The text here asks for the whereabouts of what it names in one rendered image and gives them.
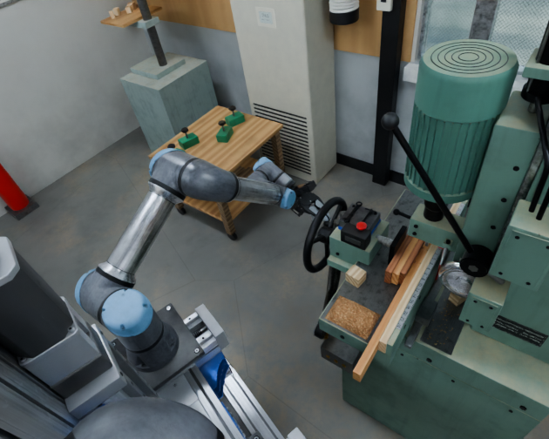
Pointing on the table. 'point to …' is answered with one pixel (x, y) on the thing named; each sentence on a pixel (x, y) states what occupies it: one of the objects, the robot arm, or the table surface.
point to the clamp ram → (393, 242)
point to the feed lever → (471, 260)
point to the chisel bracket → (430, 232)
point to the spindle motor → (457, 114)
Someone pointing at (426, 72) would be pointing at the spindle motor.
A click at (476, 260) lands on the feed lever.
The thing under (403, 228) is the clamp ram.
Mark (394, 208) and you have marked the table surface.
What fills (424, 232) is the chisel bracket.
